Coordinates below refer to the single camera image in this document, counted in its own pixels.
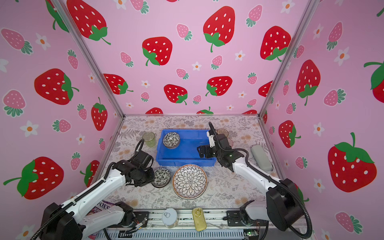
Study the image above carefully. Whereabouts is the green leaf patterned bowl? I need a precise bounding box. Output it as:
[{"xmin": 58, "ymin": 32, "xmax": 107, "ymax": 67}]
[{"xmin": 163, "ymin": 132, "xmax": 181, "ymax": 149}]

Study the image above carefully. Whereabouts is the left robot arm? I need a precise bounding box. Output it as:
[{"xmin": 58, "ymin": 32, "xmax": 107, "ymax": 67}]
[{"xmin": 32, "ymin": 140, "xmax": 155, "ymax": 240}]

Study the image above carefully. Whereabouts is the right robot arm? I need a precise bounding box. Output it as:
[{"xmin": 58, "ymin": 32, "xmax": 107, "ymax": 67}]
[{"xmin": 197, "ymin": 123, "xmax": 313, "ymax": 239}]

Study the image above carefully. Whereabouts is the blue plastic bin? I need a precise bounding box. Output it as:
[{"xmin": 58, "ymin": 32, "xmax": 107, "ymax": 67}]
[{"xmin": 156, "ymin": 129, "xmax": 217, "ymax": 167}]

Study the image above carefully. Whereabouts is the amber glass cup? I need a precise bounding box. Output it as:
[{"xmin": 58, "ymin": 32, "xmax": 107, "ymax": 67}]
[{"xmin": 217, "ymin": 128, "xmax": 229, "ymax": 137}]

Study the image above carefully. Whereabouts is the dark dotted bowl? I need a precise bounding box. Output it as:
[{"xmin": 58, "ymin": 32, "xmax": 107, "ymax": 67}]
[{"xmin": 152, "ymin": 168, "xmax": 172, "ymax": 188}]

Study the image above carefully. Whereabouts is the green glass cup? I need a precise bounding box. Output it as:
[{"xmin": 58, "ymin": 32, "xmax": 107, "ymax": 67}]
[{"xmin": 142, "ymin": 132, "xmax": 157, "ymax": 148}]

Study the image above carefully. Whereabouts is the grey oblong case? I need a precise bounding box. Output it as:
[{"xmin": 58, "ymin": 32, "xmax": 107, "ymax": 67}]
[{"xmin": 251, "ymin": 145, "xmax": 274, "ymax": 172}]

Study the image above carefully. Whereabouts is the large floral patterned plate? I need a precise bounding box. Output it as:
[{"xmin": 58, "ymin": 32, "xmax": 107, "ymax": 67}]
[{"xmin": 172, "ymin": 164, "xmax": 208, "ymax": 200}]

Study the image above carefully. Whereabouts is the pink snack packet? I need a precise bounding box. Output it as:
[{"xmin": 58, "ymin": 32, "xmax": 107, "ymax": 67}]
[{"xmin": 87, "ymin": 200, "xmax": 115, "ymax": 216}]

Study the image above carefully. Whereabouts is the white round can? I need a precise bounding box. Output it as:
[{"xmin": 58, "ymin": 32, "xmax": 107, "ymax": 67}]
[{"xmin": 162, "ymin": 208, "xmax": 179, "ymax": 229}]

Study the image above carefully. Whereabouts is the yellow oval tin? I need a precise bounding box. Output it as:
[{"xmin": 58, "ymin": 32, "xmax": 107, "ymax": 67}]
[{"xmin": 192, "ymin": 208, "xmax": 207, "ymax": 232}]

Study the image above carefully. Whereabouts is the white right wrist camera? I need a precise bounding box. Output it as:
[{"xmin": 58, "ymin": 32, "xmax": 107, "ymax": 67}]
[{"xmin": 207, "ymin": 132, "xmax": 216, "ymax": 148}]

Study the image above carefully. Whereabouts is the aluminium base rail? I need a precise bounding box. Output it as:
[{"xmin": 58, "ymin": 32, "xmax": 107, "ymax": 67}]
[{"xmin": 64, "ymin": 208, "xmax": 313, "ymax": 240}]

